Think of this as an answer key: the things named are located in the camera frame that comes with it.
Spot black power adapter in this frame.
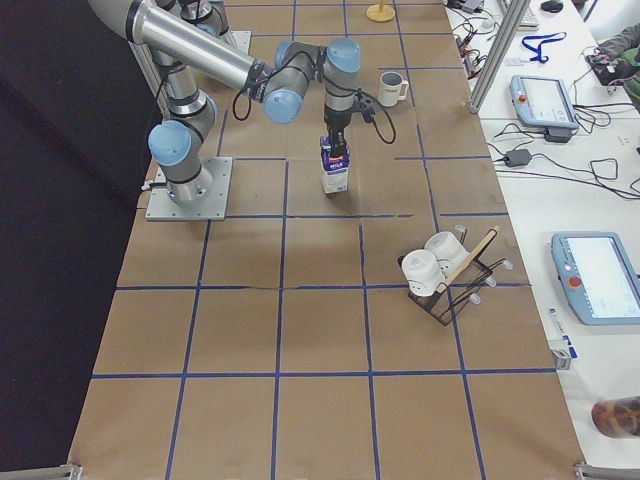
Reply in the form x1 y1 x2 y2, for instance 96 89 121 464
503 148 532 168

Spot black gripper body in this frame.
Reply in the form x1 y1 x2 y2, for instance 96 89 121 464
324 91 375 145

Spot white upturned cup front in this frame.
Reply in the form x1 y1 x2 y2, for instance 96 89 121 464
401 249 445 297

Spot blue lanyard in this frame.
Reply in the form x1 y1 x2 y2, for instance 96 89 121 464
522 32 568 65

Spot blue white milk carton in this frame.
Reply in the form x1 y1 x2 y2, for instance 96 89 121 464
319 136 350 194

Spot black wire dish rack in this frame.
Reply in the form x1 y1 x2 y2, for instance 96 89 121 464
397 225 513 326

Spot orange patterned jar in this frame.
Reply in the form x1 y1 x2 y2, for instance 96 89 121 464
591 396 639 438

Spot teach pendant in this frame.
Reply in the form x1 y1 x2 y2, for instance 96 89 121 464
509 75 579 130
551 231 639 326

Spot wooden mug tree stand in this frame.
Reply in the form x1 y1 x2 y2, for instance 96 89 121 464
365 0 396 23

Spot upper teach pendant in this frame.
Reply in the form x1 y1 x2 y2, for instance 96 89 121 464
509 75 579 130

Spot white mug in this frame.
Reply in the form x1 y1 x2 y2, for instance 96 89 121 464
377 71 409 107

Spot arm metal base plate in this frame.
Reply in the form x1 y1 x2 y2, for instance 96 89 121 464
219 30 252 54
145 157 233 221

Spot white upturned cup rear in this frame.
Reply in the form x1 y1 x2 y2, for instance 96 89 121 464
424 231 470 277

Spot aluminium frame post right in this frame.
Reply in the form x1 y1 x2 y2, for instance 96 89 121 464
468 0 530 114

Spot wooden spatula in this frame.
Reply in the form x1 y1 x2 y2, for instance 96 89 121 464
436 225 500 294

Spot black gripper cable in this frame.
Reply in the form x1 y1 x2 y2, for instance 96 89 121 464
357 87 396 145

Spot lower teach pendant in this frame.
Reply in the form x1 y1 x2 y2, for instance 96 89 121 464
551 231 639 326

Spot white upturned cup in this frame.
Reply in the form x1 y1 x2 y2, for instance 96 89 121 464
401 249 445 297
424 231 470 277

